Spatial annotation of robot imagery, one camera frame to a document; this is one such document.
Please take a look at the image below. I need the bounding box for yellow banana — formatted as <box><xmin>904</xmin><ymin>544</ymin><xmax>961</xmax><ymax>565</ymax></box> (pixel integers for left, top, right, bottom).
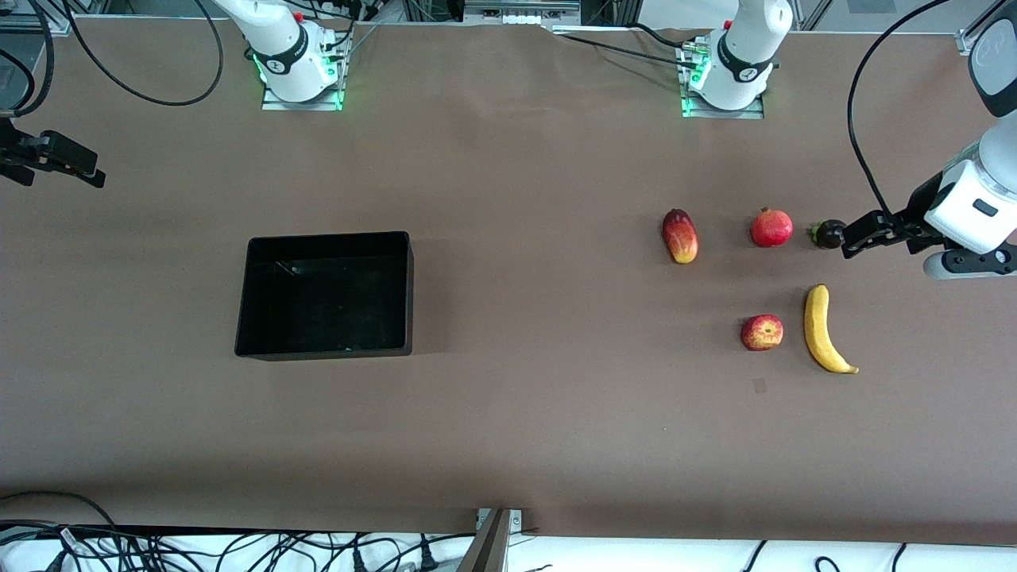
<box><xmin>803</xmin><ymin>284</ymin><xmax>860</xmax><ymax>375</ymax></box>

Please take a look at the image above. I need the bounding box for red yellow apple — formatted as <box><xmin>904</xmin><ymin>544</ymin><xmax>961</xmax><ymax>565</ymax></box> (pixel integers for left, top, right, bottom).
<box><xmin>741</xmin><ymin>314</ymin><xmax>785</xmax><ymax>352</ymax></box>

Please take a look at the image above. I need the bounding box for black plastic box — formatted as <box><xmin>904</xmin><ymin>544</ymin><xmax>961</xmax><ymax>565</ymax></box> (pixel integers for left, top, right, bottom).
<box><xmin>234</xmin><ymin>231</ymin><xmax>414</xmax><ymax>361</ymax></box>

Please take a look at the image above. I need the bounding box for grey metal connector box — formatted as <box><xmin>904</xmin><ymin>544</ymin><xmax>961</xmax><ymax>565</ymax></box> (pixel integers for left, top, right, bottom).
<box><xmin>464</xmin><ymin>0</ymin><xmax>582</xmax><ymax>25</ymax></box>

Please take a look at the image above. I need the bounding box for dark purple mangosteen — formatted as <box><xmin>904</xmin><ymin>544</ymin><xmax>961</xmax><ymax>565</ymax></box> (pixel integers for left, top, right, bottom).
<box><xmin>809</xmin><ymin>219</ymin><xmax>848</xmax><ymax>250</ymax></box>

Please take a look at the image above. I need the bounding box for red pomegranate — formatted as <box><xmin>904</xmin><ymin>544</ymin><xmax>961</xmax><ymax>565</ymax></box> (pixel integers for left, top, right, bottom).
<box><xmin>751</xmin><ymin>207</ymin><xmax>795</xmax><ymax>249</ymax></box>

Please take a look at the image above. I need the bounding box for red yellow mango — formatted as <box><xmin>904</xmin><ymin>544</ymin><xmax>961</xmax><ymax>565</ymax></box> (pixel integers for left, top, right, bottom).
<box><xmin>662</xmin><ymin>208</ymin><xmax>700</xmax><ymax>265</ymax></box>

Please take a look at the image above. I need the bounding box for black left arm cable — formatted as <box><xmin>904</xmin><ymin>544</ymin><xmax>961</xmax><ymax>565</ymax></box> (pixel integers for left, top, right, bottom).
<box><xmin>846</xmin><ymin>0</ymin><xmax>954</xmax><ymax>220</ymax></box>

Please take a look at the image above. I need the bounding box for aluminium frame profile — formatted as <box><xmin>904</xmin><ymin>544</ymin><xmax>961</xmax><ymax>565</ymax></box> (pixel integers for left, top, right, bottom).
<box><xmin>0</xmin><ymin>10</ymin><xmax>76</xmax><ymax>35</ymax></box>
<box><xmin>957</xmin><ymin>0</ymin><xmax>1017</xmax><ymax>56</ymax></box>

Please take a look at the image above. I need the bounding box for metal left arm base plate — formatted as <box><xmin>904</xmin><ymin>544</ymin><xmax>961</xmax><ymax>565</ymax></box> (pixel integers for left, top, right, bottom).
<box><xmin>680</xmin><ymin>40</ymin><xmax>766</xmax><ymax>120</ymax></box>

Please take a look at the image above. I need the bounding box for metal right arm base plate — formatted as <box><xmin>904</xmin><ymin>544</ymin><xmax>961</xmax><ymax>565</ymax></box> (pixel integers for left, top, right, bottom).
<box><xmin>261</xmin><ymin>36</ymin><xmax>345</xmax><ymax>111</ymax></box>

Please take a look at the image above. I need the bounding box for black cable on table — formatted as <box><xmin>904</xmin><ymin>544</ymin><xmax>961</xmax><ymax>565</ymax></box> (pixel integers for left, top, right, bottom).
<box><xmin>552</xmin><ymin>22</ymin><xmax>708</xmax><ymax>69</ymax></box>

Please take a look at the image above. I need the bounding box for tangle of black floor cables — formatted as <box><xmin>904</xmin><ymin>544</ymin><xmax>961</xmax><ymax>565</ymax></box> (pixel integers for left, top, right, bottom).
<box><xmin>0</xmin><ymin>520</ymin><xmax>478</xmax><ymax>572</ymax></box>

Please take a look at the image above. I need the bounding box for grey metal frame bracket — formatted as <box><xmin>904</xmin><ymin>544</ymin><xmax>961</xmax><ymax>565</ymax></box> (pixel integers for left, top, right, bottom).
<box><xmin>457</xmin><ymin>507</ymin><xmax>527</xmax><ymax>572</ymax></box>

